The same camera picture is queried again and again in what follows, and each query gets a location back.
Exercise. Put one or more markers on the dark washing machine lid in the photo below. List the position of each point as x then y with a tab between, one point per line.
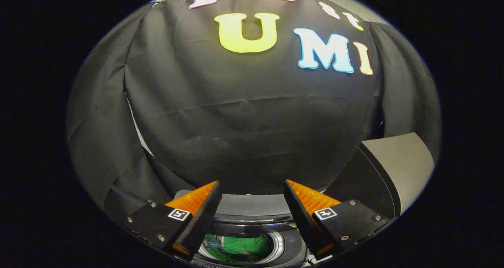
252	205

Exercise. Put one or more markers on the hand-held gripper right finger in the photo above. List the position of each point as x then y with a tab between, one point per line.
301	220

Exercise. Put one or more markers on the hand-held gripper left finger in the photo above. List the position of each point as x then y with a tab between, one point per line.
201	224

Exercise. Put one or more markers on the grey cabinet with dark top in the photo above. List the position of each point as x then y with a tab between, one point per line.
401	169

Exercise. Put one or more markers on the green polo shirt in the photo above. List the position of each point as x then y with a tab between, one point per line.
244	245

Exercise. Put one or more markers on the grey washing machine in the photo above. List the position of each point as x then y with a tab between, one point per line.
180	192

